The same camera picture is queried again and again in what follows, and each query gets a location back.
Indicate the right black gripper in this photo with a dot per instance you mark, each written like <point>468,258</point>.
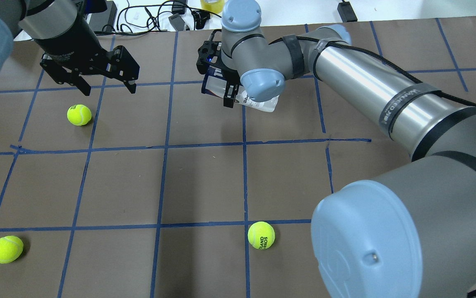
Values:
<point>231,90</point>

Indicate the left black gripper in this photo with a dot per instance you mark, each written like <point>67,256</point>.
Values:
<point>67,40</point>

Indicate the clear tennis ball can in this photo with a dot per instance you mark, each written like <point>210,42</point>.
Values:
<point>243,97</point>

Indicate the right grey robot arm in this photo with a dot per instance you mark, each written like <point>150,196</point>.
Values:
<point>407,233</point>

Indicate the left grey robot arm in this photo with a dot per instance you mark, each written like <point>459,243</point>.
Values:
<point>41,19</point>

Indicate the tennis ball near left gripper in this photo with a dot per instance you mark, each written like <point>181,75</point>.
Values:
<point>79,115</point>

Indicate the tennis ball with black print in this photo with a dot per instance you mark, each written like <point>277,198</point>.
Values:
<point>261,235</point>

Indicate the tennis ball front left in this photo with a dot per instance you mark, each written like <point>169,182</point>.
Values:
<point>11,248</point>

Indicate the yellow tape roll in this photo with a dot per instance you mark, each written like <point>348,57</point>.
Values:
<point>214,6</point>

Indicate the black power adapter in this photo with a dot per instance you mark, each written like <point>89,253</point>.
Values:
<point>346,12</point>

